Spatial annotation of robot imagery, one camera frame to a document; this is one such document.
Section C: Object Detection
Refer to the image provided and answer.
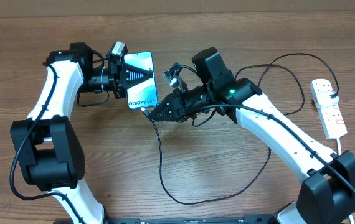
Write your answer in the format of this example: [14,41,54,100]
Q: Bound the black USB charging cable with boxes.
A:
[140,52,340,206]

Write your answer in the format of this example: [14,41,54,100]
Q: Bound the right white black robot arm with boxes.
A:
[148,47,355,223]

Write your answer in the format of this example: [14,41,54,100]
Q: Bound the white USB charger plug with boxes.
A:
[313,91,339,108]

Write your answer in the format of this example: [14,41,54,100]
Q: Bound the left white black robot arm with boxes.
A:
[10,42,155,223]

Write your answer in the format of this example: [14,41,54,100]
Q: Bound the Samsung Galaxy smartphone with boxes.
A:
[123,51,158,110]

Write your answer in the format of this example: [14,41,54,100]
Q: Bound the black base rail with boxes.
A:
[104,214,278,224]

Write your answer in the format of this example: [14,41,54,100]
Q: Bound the white power strip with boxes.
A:
[310,79,348,139]

